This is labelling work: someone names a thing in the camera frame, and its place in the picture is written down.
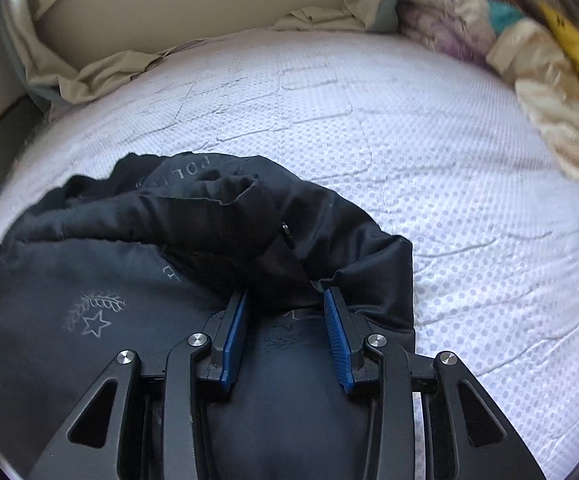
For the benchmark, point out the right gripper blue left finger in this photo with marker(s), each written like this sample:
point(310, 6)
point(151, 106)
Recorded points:
point(226, 332)

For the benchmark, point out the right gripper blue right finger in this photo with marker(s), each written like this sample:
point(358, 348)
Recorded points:
point(356, 364)

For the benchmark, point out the black printed jacket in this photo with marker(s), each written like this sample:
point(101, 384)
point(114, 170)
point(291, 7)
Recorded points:
point(141, 260)

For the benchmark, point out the white quilted mattress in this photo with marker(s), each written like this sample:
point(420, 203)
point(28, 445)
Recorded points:
point(433, 149)

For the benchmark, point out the beige bed sheet cover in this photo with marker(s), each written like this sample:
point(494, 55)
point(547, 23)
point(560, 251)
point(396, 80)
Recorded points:
point(76, 51)

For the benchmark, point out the pile of folded colourful blankets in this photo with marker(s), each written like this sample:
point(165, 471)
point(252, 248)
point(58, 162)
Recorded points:
point(512, 38)

